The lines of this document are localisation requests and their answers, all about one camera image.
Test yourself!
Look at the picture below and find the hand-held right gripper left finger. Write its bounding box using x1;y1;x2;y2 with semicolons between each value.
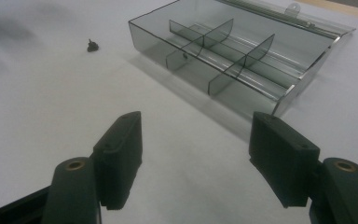
40;110;144;224

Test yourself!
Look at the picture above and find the clear grey plastic compartment box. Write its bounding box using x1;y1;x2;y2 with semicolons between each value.
128;0;357;119

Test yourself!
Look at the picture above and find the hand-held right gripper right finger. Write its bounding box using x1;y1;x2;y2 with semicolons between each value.
248;111;358;224

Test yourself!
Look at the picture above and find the small black screw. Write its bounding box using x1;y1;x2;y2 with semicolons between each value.
86;38;100;53

